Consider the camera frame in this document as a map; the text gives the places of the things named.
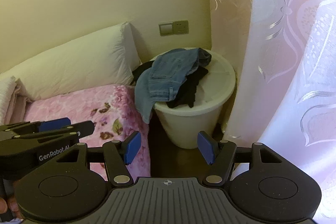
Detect white striped quilt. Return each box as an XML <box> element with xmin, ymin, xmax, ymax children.
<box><xmin>0</xmin><ymin>76</ymin><xmax>33</xmax><ymax>122</ymax></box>

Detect white embroidered sheer curtain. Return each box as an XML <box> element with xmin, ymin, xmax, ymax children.
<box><xmin>204</xmin><ymin>0</ymin><xmax>336</xmax><ymax>216</ymax></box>

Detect wall switch and socket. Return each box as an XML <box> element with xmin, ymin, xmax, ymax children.
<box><xmin>173</xmin><ymin>20</ymin><xmax>189</xmax><ymax>34</ymax></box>

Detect beige wall switch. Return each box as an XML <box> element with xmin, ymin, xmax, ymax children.
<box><xmin>159</xmin><ymin>22</ymin><xmax>174</xmax><ymax>36</ymax></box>

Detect white laundry basket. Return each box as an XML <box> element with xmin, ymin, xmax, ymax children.
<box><xmin>148</xmin><ymin>49</ymin><xmax>238</xmax><ymax>149</ymax></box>

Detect blue denim jeans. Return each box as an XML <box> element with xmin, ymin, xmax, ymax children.
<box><xmin>134</xmin><ymin>48</ymin><xmax>213</xmax><ymax>124</ymax></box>

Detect cream white pillow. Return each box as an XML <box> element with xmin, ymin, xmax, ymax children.
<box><xmin>0</xmin><ymin>22</ymin><xmax>141</xmax><ymax>101</ymax></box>

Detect black clothes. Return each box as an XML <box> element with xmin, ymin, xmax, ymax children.
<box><xmin>131</xmin><ymin>61</ymin><xmax>209</xmax><ymax>109</ymax></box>

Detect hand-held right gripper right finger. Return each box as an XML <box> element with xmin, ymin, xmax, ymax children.
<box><xmin>197</xmin><ymin>131</ymin><xmax>289</xmax><ymax>185</ymax></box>

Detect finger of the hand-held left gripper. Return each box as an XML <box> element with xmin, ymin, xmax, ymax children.
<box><xmin>5</xmin><ymin>121</ymin><xmax>95</xmax><ymax>140</ymax></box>
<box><xmin>0</xmin><ymin>118</ymin><xmax>71</xmax><ymax>135</ymax></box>

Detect pink floral blanket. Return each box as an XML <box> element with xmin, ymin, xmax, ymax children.
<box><xmin>24</xmin><ymin>84</ymin><xmax>151</xmax><ymax>178</ymax></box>

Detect person's left hand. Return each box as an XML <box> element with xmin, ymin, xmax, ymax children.
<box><xmin>0</xmin><ymin>195</ymin><xmax>21</xmax><ymax>222</ymax></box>

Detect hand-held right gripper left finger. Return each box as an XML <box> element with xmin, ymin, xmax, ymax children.
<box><xmin>52</xmin><ymin>131</ymin><xmax>141</xmax><ymax>186</ymax></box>

